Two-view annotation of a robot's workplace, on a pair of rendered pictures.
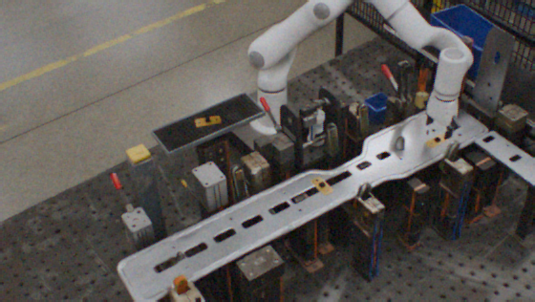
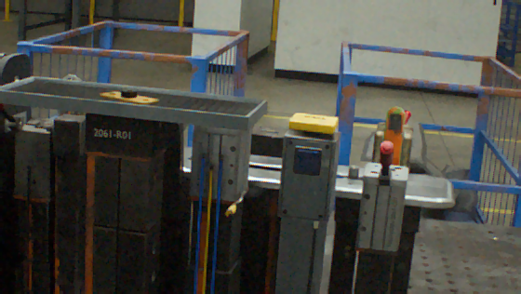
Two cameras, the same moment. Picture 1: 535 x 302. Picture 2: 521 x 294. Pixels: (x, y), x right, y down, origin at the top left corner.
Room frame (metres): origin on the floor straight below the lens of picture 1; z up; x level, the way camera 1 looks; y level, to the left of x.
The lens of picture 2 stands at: (2.46, 1.11, 1.38)
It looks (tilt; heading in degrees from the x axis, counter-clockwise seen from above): 13 degrees down; 221
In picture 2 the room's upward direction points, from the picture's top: 4 degrees clockwise
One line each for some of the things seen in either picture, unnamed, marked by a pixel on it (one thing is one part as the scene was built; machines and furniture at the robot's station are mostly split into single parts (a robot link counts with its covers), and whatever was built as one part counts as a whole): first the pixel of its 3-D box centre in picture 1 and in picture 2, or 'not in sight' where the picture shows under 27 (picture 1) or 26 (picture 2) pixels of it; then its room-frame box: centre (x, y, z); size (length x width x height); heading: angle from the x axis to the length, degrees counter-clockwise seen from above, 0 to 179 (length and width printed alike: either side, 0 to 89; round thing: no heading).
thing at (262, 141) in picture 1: (265, 181); (70, 234); (1.65, 0.02, 0.90); 0.05 x 0.05 x 0.40; 31
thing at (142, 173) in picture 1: (149, 203); (298, 286); (1.55, 0.42, 0.92); 0.08 x 0.08 x 0.44; 31
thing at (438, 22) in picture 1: (468, 39); not in sight; (2.20, -0.81, 1.10); 0.30 x 0.17 x 0.13; 25
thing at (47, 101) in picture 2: (208, 122); (128, 100); (1.69, 0.20, 1.16); 0.37 x 0.14 x 0.02; 121
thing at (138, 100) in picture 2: (207, 119); (128, 95); (1.69, 0.20, 1.17); 0.08 x 0.04 x 0.01; 100
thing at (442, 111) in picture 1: (443, 105); not in sight; (1.71, -0.59, 1.16); 0.10 x 0.07 x 0.11; 31
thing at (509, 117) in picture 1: (502, 148); not in sight; (1.78, -0.87, 0.88); 0.08 x 0.08 x 0.36; 31
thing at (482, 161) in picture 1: (473, 186); not in sight; (1.63, -0.73, 0.84); 0.11 x 0.10 x 0.28; 31
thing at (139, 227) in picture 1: (145, 255); (373, 279); (1.36, 0.42, 0.88); 0.11 x 0.10 x 0.36; 31
